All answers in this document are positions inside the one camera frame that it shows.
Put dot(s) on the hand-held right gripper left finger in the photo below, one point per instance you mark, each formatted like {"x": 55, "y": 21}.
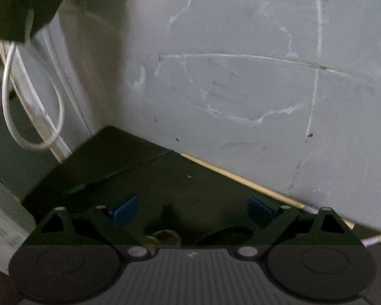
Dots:
{"x": 125, "y": 211}

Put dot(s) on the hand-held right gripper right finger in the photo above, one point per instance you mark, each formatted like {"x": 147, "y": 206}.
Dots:
{"x": 260, "y": 211}

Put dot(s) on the black scissors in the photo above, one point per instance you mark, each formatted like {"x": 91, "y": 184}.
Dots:
{"x": 206, "y": 237}

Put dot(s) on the white perforated utensil basket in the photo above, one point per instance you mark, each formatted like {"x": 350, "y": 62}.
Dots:
{"x": 3, "y": 228}

